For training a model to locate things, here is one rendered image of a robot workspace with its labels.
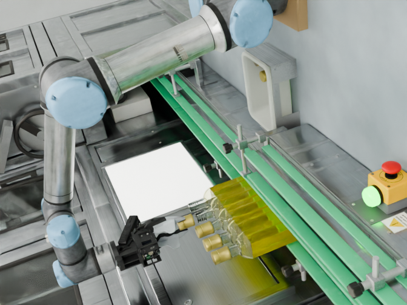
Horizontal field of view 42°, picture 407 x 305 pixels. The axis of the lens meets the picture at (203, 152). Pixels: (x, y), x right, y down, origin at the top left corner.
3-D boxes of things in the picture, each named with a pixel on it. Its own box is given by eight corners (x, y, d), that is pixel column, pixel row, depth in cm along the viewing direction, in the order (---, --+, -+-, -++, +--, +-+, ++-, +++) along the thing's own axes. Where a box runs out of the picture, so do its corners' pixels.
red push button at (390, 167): (377, 175, 114) (377, 163, 112) (392, 169, 115) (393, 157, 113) (389, 185, 111) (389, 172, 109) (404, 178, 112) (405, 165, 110)
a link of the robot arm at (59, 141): (33, 42, 124) (33, 215, 146) (40, 57, 115) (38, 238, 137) (82, 43, 129) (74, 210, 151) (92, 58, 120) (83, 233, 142)
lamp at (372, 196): (370, 197, 117) (358, 201, 116) (370, 181, 114) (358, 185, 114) (383, 207, 113) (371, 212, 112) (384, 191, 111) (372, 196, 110)
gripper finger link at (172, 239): (193, 247, 145) (161, 256, 142) (186, 235, 149) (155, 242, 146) (193, 239, 143) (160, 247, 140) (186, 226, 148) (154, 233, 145)
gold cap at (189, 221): (191, 220, 149) (177, 226, 148) (189, 210, 147) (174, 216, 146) (195, 227, 146) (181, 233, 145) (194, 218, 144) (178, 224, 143)
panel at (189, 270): (183, 144, 212) (102, 172, 204) (181, 138, 210) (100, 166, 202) (296, 293, 138) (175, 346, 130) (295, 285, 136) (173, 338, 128)
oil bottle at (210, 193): (266, 181, 162) (202, 204, 157) (264, 166, 159) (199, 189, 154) (275, 190, 157) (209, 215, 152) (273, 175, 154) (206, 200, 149)
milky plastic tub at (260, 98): (272, 106, 171) (248, 114, 169) (266, 41, 159) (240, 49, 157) (300, 128, 157) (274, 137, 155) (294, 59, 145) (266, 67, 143)
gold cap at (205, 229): (210, 228, 145) (195, 233, 144) (208, 218, 143) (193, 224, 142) (215, 235, 142) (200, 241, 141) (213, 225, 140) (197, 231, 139)
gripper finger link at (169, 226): (191, 229, 141) (160, 244, 140) (183, 216, 146) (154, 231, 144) (187, 221, 139) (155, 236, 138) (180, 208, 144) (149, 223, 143)
